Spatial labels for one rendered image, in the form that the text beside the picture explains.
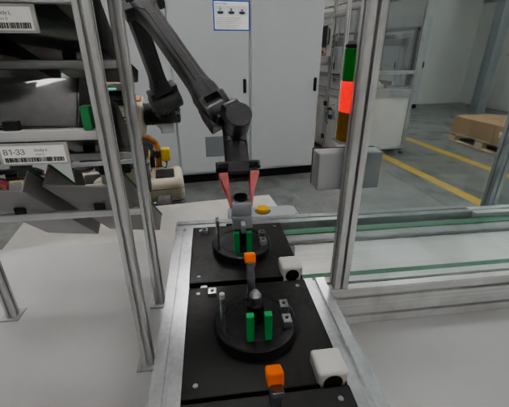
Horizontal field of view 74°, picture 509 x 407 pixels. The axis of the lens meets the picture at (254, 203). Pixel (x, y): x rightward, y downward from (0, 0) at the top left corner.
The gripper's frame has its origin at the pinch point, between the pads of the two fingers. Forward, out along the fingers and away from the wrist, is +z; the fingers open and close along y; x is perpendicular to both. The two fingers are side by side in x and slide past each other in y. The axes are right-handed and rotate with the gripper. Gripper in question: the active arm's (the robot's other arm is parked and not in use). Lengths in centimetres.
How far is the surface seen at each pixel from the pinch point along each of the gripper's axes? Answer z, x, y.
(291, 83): -199, 238, 83
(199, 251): 8.9, 7.7, -10.5
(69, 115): -6.9, -28.6, -25.2
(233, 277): 16.2, -0.5, -3.2
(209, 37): -228, 200, -2
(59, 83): -11.4, -29.6, -26.4
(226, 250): 9.8, 4.1, -4.0
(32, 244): -2, 35, -63
